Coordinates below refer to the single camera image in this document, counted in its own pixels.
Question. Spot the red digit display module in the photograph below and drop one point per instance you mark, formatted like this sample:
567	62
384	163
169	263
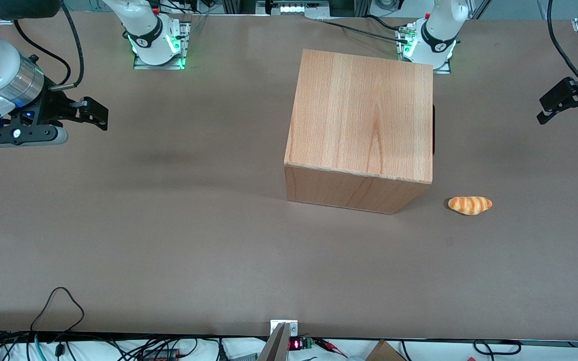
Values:
299	344

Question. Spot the white power strip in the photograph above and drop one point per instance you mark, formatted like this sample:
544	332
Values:
296	8

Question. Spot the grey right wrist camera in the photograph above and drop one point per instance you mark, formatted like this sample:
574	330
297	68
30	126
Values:
23	136

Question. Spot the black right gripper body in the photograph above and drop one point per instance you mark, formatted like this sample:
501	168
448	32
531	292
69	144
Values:
52	108

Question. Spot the red clip lead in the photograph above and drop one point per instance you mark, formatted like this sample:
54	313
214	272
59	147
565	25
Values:
330	346

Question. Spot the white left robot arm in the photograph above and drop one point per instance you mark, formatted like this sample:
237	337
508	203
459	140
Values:
434	35

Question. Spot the orange black device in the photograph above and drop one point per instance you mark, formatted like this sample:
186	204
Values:
161	355

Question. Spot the wooden drawer cabinet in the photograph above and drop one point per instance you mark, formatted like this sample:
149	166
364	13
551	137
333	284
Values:
359	110

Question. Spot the small metal bracket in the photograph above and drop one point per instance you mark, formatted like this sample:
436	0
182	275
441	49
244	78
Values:
293	327

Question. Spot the wooden beam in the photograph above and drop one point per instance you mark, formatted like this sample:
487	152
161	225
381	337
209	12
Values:
275	346

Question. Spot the brown cardboard piece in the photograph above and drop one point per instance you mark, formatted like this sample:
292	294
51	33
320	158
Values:
384	352

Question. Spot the orange striped toy bread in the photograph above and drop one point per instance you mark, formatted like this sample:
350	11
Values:
469	205

